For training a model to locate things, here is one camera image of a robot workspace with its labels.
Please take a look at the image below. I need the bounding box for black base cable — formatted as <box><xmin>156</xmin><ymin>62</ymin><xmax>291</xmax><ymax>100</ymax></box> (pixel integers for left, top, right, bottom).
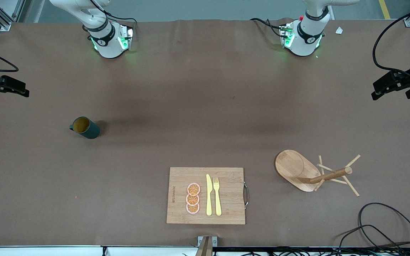
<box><xmin>250</xmin><ymin>18</ymin><xmax>286</xmax><ymax>38</ymax></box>
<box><xmin>88</xmin><ymin>0</ymin><xmax>137</xmax><ymax>36</ymax></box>

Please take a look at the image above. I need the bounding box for wooden mug tree stand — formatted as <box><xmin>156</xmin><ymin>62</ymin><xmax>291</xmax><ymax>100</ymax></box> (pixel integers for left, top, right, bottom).
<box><xmin>275</xmin><ymin>149</ymin><xmax>362</xmax><ymax>197</ymax></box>

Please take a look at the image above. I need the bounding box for black cable bundle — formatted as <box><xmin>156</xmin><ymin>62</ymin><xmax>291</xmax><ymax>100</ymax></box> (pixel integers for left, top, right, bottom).
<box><xmin>212</xmin><ymin>246</ymin><xmax>410</xmax><ymax>256</ymax></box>

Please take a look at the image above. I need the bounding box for yellow plastic fork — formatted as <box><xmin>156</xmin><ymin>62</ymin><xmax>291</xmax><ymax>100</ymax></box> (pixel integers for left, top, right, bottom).
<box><xmin>213</xmin><ymin>177</ymin><xmax>222</xmax><ymax>216</ymax></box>

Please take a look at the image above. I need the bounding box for white table edge rail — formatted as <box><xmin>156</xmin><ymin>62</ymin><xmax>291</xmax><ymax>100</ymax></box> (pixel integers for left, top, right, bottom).
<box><xmin>0</xmin><ymin>245</ymin><xmax>199</xmax><ymax>256</ymax></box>

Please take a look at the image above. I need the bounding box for brown table cover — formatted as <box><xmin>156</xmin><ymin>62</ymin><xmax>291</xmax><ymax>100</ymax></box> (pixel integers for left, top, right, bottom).
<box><xmin>0</xmin><ymin>18</ymin><xmax>410</xmax><ymax>248</ymax></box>

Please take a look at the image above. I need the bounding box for black looped cable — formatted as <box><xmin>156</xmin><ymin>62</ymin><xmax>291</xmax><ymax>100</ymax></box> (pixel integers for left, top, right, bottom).
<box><xmin>334</xmin><ymin>224</ymin><xmax>408</xmax><ymax>256</ymax></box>
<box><xmin>358</xmin><ymin>203</ymin><xmax>410</xmax><ymax>251</ymax></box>

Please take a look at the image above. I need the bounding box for bamboo cutting board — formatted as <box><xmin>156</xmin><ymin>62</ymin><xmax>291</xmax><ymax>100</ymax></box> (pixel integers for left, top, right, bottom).
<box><xmin>166</xmin><ymin>167</ymin><xmax>249</xmax><ymax>225</ymax></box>

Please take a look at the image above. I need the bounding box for dark green ribbed cup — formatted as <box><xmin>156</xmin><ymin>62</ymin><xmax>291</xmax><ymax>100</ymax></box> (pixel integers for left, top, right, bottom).
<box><xmin>69</xmin><ymin>116</ymin><xmax>101</xmax><ymax>139</ymax></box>

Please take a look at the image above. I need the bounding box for metal table bracket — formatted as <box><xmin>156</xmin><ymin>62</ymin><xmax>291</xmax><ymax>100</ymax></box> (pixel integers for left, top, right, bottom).
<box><xmin>197</xmin><ymin>236</ymin><xmax>218</xmax><ymax>256</ymax></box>

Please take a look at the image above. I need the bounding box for yellow plastic knife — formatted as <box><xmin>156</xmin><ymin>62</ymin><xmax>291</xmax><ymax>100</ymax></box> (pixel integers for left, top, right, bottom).
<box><xmin>206</xmin><ymin>174</ymin><xmax>213</xmax><ymax>216</ymax></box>

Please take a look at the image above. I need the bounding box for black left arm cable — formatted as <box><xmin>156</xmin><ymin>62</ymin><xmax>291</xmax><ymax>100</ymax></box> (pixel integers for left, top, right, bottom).
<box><xmin>373</xmin><ymin>3</ymin><xmax>410</xmax><ymax>75</ymax></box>

